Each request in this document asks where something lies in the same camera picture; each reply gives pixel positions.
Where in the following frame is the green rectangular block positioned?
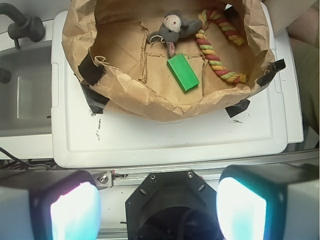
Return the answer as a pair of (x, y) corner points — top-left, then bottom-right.
(166, 53), (200, 93)

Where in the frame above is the red yellow green rope toy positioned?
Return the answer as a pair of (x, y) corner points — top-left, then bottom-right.
(195, 9), (250, 84)

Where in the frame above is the dark grey faucet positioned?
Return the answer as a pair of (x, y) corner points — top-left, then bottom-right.
(0, 3), (46, 49)

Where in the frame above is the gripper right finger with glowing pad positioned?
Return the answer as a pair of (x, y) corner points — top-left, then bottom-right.
(216, 163), (320, 240)

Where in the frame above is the grey plush mouse toy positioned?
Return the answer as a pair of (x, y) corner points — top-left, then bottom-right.
(146, 10), (203, 58)

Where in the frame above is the brown paper bag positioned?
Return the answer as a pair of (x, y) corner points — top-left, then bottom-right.
(62, 0), (275, 122)

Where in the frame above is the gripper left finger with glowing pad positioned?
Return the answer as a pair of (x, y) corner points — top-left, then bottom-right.
(0, 170), (102, 240)

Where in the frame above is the black tape piece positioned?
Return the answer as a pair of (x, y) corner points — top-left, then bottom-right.
(78, 52), (106, 86)
(256, 59), (286, 88)
(225, 99), (251, 118)
(80, 84), (110, 114)

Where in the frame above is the aluminium frame rail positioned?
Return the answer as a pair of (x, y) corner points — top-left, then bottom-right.
(89, 149), (320, 189)

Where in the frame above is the grey sink basin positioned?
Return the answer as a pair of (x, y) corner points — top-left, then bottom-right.
(0, 41), (52, 137)

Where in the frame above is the black tape piece right lower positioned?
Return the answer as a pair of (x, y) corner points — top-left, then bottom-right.
(225, 99), (251, 118)

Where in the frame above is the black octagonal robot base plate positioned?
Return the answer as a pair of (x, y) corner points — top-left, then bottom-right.
(125, 170), (224, 240)

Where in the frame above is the black tape piece left lower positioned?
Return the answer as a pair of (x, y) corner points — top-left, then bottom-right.
(80, 84), (110, 114)

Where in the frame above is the black tape piece left upper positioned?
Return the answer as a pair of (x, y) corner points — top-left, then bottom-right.
(78, 52), (106, 86)

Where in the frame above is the black tape piece right upper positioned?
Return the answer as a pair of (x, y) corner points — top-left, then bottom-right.
(256, 59), (286, 88)

